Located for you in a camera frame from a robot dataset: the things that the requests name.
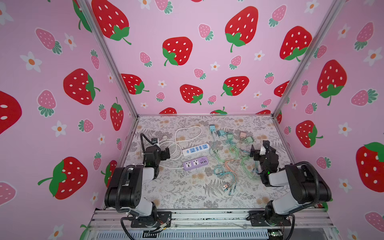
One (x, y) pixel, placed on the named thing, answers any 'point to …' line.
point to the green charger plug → (230, 136)
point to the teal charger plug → (212, 127)
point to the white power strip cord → (181, 141)
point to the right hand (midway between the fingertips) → (261, 145)
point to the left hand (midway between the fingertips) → (160, 147)
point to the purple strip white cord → (170, 167)
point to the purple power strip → (192, 164)
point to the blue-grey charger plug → (221, 132)
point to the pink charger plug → (243, 135)
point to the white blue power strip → (195, 149)
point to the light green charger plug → (250, 139)
